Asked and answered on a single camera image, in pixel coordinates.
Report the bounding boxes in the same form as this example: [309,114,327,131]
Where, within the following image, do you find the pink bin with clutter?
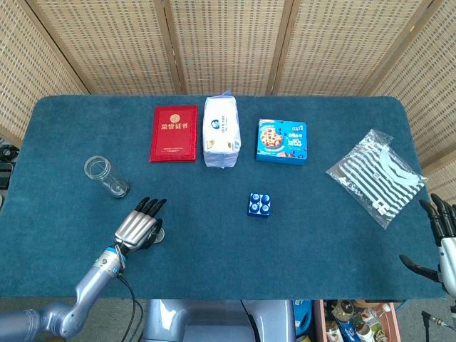
[313,299,403,342]

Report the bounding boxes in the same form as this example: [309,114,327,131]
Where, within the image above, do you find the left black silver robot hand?
[113,197,167,252]

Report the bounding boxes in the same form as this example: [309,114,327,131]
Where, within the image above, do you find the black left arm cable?
[117,273,144,342]

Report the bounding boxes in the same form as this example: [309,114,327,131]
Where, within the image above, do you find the black electronic device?
[0,162,15,190]

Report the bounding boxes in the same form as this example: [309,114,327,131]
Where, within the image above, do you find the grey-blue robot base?
[141,299,297,342]

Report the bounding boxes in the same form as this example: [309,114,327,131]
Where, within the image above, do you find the blue felt table cloth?
[0,94,442,301]

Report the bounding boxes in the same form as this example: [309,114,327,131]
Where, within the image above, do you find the striped shirt in plastic bag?
[326,128,428,230]

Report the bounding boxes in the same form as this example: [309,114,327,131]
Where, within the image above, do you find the woven rattan folding screen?
[0,0,456,195]

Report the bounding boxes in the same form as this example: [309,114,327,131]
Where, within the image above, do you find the black cable with metal plug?
[421,311,456,328]

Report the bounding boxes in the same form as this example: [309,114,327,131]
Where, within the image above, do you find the red certificate book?
[148,104,199,164]

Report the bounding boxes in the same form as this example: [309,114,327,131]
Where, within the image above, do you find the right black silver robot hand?
[398,193,456,296]

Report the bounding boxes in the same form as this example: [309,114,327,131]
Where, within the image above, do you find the white tissue pack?
[202,90,242,169]

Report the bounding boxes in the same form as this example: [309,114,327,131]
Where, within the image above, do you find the blue cookie box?
[254,118,309,167]

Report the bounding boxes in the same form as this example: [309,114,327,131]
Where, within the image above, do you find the blue plastic container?
[293,299,315,338]

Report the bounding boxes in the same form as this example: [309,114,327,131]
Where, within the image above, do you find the clear glass jar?
[83,155,131,200]

